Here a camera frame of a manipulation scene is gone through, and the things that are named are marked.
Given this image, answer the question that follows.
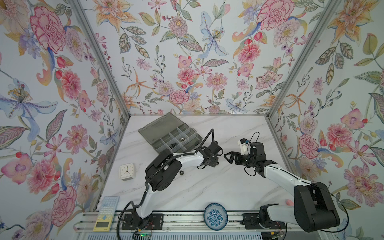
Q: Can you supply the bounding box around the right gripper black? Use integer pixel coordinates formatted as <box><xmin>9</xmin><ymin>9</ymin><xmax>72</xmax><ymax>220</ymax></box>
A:
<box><xmin>224</xmin><ymin>151</ymin><xmax>256</xmax><ymax>168</ymax></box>

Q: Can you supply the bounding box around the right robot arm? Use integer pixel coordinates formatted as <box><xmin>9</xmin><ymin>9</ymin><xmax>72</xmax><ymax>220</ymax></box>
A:
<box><xmin>224</xmin><ymin>139</ymin><xmax>341</xmax><ymax>233</ymax></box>

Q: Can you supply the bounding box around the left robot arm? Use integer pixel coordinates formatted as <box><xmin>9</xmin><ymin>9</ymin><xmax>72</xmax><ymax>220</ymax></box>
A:
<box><xmin>116</xmin><ymin>129</ymin><xmax>224</xmax><ymax>232</ymax></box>

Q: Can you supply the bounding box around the grey plastic organizer box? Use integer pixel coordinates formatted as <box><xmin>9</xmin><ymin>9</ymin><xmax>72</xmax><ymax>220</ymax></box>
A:
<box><xmin>138</xmin><ymin>113</ymin><xmax>202</xmax><ymax>153</ymax></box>

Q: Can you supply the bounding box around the pink eraser toy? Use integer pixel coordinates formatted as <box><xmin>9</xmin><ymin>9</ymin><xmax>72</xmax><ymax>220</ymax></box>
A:
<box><xmin>286</xmin><ymin>199</ymin><xmax>294</xmax><ymax>207</ymax></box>

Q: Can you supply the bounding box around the blue white patterned plate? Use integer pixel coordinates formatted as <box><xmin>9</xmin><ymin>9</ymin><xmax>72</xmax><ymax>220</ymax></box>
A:
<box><xmin>203</xmin><ymin>203</ymin><xmax>228</xmax><ymax>231</ymax></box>

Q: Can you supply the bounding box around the white square clock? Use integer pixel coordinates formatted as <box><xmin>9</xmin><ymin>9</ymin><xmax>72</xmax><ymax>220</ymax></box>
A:
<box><xmin>119</xmin><ymin>163</ymin><xmax>136</xmax><ymax>181</ymax></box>

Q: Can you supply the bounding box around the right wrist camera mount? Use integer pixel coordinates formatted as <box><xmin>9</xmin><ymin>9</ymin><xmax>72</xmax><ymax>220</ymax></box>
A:
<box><xmin>238</xmin><ymin>138</ymin><xmax>250</xmax><ymax>155</ymax></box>

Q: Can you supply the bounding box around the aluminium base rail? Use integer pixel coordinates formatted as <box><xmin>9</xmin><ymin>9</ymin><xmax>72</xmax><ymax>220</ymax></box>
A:
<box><xmin>73</xmin><ymin>211</ymin><xmax>331</xmax><ymax>233</ymax></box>

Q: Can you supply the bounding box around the yellow green device on rail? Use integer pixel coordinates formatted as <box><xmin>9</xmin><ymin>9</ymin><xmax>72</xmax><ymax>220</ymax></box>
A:
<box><xmin>93</xmin><ymin>196</ymin><xmax>120</xmax><ymax>232</ymax></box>

